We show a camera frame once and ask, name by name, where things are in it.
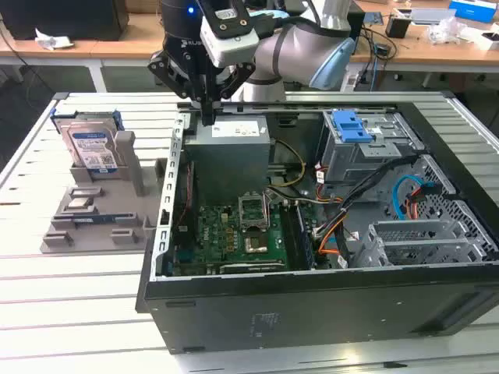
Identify crumpled white paper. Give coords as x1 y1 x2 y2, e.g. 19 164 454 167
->
34 27 76 51

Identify CPU socket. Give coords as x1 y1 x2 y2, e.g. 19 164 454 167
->
243 232 271 256

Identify grey parts rack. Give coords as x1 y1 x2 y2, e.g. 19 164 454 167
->
40 130 169 256

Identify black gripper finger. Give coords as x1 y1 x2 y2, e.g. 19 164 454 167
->
209 62 257 126
147 49 211 126

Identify black cable bundle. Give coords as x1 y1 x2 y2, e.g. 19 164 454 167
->
311 153 424 239

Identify black PC case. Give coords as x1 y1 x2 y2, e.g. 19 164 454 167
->
135 90 499 355

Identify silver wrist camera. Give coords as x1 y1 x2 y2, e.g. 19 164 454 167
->
200 15 261 68

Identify metal socket cover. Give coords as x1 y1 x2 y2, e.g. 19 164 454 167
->
238 193 271 231

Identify grey power supply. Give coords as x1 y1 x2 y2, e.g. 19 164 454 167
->
182 115 273 198

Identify blue cardboard box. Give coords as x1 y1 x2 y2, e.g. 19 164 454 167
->
448 0 499 25

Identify orange power wire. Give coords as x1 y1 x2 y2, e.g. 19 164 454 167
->
404 189 424 222

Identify small black box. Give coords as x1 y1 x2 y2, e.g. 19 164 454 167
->
384 15 412 40

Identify black RAM slot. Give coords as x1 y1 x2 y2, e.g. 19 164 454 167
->
280 203 299 270

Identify hard disk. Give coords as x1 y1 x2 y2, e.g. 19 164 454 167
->
51 110 124 175

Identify blue drive latch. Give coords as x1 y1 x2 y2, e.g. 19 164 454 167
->
331 110 372 144

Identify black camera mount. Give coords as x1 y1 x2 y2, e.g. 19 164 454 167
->
196 0 251 40

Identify blue RAM stick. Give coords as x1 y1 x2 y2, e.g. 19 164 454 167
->
72 213 133 225

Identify wooden desk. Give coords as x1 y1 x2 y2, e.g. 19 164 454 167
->
349 0 499 90
0 11 375 94

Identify grey flat tray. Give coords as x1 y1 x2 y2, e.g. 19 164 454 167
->
409 6 457 26

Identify yellow and black wires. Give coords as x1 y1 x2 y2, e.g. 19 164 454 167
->
267 139 308 189

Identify black computer tower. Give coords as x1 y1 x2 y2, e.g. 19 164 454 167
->
348 10 366 44

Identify green motherboard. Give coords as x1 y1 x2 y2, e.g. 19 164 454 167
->
171 202 315 276

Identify grey optical drive cage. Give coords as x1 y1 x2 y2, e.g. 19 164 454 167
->
317 110 426 185

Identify large black box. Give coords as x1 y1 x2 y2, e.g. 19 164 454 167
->
0 0 130 42

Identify blue data wire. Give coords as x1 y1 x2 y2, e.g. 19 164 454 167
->
392 175 442 222

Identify grey disk bay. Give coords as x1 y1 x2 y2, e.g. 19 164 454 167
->
352 218 489 269

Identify RAM stick in board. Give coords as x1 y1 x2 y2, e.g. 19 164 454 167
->
295 203 316 270

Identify clear plastic bags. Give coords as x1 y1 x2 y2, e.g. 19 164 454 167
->
426 16 471 46

